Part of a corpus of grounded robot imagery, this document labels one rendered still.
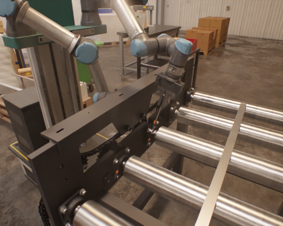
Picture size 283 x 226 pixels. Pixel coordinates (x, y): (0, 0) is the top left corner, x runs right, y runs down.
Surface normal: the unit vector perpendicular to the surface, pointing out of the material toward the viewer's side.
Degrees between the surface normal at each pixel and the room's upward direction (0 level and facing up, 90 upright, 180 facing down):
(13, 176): 0
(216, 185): 0
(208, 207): 0
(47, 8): 90
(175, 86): 85
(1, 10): 85
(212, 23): 90
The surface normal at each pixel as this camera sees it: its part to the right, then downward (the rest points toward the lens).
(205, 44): -0.49, 0.43
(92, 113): 0.00, -0.87
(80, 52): 0.34, 0.53
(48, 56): 0.80, 0.29
